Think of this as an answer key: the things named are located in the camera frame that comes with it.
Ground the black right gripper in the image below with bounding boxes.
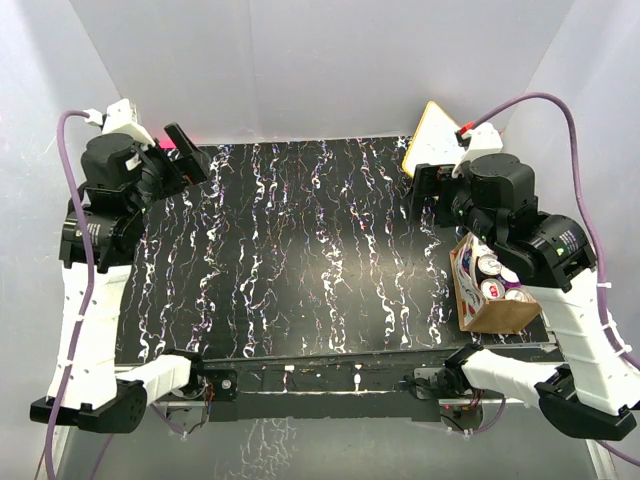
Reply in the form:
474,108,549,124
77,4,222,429
402,164,503,251

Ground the purple Fanta grape can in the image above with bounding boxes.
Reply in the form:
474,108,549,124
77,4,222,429
476,255,502,277

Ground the red-tab silver top can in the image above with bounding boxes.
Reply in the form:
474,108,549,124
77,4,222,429
504,287,533,303

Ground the watermelon print canvas bag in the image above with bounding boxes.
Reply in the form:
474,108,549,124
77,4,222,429
450,234,541,335

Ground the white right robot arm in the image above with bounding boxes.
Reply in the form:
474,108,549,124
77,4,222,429
408,153,639,441

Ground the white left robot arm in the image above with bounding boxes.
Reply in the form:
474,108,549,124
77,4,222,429
30,98,207,434

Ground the pink tape strip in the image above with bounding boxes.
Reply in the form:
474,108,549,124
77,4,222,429
156,140,175,149

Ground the small whiteboard wooden frame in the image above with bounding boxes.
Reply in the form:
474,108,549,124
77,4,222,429
402,101,465,178

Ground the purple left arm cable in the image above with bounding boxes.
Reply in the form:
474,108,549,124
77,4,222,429
42,109,109,480

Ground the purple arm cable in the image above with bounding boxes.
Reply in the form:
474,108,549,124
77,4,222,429
42,109,109,480
472,91,640,466

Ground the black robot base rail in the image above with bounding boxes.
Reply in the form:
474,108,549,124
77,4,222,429
149,344,506,426

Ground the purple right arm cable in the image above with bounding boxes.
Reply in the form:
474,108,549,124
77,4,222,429
472,91,640,466

